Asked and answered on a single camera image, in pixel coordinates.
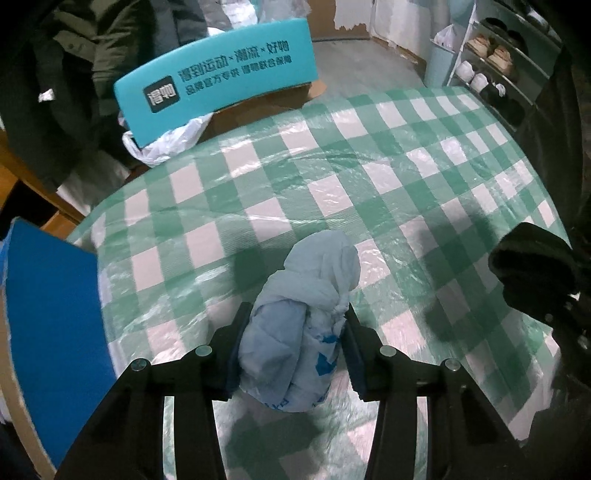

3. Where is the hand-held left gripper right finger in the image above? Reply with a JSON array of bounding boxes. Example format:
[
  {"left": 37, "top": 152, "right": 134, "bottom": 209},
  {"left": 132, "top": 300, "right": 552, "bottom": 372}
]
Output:
[{"left": 341, "top": 304, "right": 527, "bottom": 480}]

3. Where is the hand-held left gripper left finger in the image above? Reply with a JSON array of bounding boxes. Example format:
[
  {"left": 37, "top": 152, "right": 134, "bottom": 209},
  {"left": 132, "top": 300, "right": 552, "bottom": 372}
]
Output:
[{"left": 53, "top": 304, "right": 253, "bottom": 480}]

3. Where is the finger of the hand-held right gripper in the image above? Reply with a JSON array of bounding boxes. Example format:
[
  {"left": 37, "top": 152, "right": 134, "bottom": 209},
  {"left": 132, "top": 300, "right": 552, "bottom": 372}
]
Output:
[{"left": 538, "top": 295, "right": 591, "bottom": 354}]

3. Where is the dark sock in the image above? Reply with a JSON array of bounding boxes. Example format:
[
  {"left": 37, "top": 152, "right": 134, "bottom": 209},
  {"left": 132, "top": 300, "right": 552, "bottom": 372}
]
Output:
[{"left": 488, "top": 222, "right": 581, "bottom": 326}]

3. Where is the white blue-printed plastic bag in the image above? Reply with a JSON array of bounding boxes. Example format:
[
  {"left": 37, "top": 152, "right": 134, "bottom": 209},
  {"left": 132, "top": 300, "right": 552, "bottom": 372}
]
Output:
[{"left": 238, "top": 229, "right": 361, "bottom": 414}]

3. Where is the green white checked tablecloth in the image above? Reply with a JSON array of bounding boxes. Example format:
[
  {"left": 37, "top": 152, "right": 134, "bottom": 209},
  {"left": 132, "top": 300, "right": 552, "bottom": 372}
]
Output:
[{"left": 65, "top": 85, "right": 571, "bottom": 480}]

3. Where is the blue cardboard box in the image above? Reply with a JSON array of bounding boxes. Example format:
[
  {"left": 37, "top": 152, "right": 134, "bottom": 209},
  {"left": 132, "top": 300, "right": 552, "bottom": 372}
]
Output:
[{"left": 0, "top": 217, "right": 116, "bottom": 470}]

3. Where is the plain white plastic bag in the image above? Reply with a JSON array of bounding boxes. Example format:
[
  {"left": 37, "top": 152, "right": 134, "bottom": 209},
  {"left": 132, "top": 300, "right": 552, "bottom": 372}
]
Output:
[{"left": 121, "top": 113, "right": 216, "bottom": 168}]

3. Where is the black shoe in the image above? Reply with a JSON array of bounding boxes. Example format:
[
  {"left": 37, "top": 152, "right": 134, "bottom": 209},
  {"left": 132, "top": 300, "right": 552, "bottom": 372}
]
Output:
[{"left": 480, "top": 83, "right": 507, "bottom": 105}]

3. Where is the white shoe rack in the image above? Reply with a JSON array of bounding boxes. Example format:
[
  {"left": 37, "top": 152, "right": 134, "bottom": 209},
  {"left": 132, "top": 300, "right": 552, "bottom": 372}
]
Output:
[{"left": 445, "top": 0, "right": 570, "bottom": 131}]

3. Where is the tan shoe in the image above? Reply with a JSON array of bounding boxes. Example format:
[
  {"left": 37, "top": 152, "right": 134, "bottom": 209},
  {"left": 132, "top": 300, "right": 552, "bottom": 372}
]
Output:
[
  {"left": 487, "top": 44, "right": 516, "bottom": 75},
  {"left": 465, "top": 36, "right": 496, "bottom": 57}
]

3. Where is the teal printed cardboard box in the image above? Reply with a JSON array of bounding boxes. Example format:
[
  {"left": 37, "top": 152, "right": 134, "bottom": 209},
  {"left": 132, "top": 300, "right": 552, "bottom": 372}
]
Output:
[{"left": 115, "top": 18, "right": 320, "bottom": 149}]

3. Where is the light blue bin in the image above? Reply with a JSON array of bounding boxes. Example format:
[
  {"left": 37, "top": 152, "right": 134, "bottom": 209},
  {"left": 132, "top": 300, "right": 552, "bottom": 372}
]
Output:
[{"left": 424, "top": 37, "right": 462, "bottom": 88}]

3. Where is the small white bag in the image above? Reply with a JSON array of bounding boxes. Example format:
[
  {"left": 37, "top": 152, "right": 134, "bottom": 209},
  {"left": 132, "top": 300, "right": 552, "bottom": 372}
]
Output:
[{"left": 431, "top": 25, "right": 459, "bottom": 49}]

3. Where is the black jacket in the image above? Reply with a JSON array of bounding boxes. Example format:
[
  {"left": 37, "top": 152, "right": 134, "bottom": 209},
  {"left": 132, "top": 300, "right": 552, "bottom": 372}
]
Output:
[{"left": 0, "top": 18, "right": 125, "bottom": 190}]

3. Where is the olive green jacket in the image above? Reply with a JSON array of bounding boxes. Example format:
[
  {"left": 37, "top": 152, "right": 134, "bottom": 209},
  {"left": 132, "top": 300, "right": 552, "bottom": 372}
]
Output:
[{"left": 51, "top": 0, "right": 162, "bottom": 95}]

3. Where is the plastic wrapped bundle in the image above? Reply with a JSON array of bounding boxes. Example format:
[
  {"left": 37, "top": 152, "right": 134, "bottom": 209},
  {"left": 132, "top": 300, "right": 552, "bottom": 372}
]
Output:
[{"left": 203, "top": 0, "right": 311, "bottom": 38}]

